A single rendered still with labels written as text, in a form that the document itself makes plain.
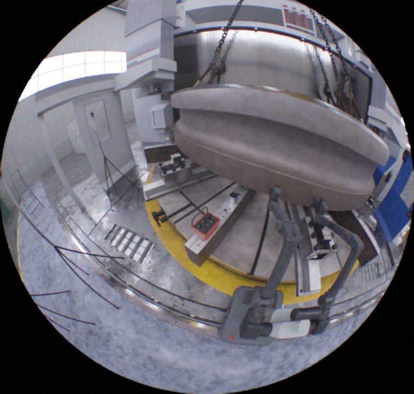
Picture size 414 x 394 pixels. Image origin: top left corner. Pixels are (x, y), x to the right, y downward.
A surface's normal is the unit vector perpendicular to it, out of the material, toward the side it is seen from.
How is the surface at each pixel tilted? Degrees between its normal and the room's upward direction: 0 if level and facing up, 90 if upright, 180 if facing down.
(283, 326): 0
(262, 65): 90
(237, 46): 90
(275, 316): 0
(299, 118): 90
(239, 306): 0
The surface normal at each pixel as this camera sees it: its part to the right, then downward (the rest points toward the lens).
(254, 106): -0.59, 0.52
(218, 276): -0.01, -0.77
